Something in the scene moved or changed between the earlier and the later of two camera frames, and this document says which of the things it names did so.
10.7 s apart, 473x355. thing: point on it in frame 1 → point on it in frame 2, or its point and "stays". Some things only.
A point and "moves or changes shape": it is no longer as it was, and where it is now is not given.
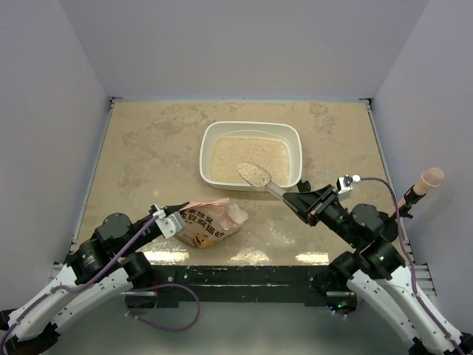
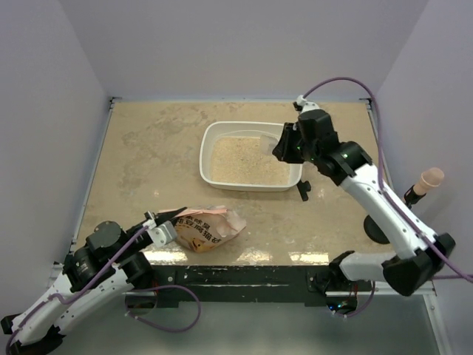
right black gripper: [308, 206] → [282, 151]
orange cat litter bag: [210, 222] moves or changes shape
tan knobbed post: [432, 177] stays
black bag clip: [304, 187] stays
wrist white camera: [344, 191] → [305, 106]
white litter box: [225, 145] stays
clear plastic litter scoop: [258, 177] → [267, 144]
